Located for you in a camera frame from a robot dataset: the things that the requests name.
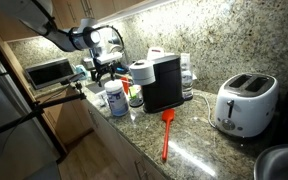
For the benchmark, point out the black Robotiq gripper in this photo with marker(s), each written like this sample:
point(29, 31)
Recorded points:
point(105, 69)

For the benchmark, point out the white Lysol wipes canister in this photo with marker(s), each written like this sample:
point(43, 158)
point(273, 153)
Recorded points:
point(117, 100)

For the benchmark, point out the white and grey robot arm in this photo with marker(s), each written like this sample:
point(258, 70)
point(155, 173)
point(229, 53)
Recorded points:
point(60, 40)

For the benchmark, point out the clear plastic water bottle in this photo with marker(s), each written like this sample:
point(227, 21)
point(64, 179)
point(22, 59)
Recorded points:
point(186, 76)

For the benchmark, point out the blue sponge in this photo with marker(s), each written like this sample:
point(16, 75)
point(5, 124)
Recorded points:
point(122, 70)

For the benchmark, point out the white plastic bag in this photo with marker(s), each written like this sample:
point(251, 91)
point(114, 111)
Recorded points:
point(102, 99)

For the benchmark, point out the teal sponge holder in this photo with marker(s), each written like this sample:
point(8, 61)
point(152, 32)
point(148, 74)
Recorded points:
point(81, 71)

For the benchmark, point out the chrome sink faucet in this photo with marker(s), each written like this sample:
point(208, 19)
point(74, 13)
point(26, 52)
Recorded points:
point(116, 46)

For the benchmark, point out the clear glass cup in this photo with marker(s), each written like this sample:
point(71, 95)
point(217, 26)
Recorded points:
point(136, 91)

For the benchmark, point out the round slotted drip tray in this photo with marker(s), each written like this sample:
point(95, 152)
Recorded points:
point(136, 102)

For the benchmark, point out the pink-topped white appliance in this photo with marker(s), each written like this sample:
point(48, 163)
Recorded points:
point(155, 53)

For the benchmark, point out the black and white coffee machine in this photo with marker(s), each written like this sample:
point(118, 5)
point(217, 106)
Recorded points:
point(164, 83)

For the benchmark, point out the wooden base cabinets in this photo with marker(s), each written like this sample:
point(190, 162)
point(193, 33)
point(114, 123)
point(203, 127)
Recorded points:
point(117, 150)

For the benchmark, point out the red silicone spatula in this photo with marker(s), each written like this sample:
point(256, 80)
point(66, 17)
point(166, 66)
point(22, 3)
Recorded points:
point(168, 116)

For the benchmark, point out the stainless steel fridge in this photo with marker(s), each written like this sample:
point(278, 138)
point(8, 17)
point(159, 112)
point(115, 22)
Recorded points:
point(10, 133)

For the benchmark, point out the white two-slot toaster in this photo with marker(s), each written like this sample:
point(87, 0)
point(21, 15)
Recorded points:
point(247, 106)

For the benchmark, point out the steel frying pan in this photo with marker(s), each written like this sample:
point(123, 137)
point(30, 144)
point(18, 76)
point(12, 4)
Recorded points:
point(280, 163)

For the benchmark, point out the black camera tripod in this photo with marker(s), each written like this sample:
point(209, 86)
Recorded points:
point(50, 101)

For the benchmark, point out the wooden wall cabinets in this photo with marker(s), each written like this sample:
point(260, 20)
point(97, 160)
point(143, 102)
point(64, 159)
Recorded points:
point(117, 5)

